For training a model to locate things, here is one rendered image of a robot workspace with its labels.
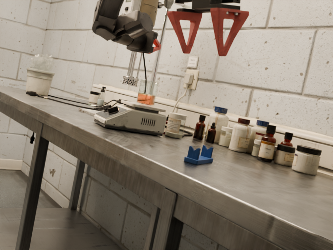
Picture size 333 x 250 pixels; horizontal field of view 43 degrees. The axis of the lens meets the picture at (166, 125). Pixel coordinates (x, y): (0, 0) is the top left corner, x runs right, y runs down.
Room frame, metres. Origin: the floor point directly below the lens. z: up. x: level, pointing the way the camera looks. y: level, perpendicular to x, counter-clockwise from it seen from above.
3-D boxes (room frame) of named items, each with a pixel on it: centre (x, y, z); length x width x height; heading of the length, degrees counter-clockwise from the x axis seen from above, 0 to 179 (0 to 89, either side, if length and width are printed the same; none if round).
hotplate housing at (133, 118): (1.35, 0.11, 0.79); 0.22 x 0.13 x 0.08; 116
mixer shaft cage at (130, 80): (1.71, 0.18, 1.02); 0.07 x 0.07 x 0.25
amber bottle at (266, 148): (1.26, -0.31, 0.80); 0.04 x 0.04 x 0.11
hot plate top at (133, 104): (1.36, 0.09, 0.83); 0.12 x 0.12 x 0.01; 26
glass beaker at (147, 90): (1.37, 0.08, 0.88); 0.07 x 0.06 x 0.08; 132
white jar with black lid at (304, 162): (1.17, -0.40, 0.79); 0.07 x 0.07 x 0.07
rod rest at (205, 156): (0.96, -0.09, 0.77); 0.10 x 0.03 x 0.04; 154
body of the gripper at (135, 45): (1.29, 0.14, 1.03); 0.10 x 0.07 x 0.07; 52
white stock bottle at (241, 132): (1.37, -0.25, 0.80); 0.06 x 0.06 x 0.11
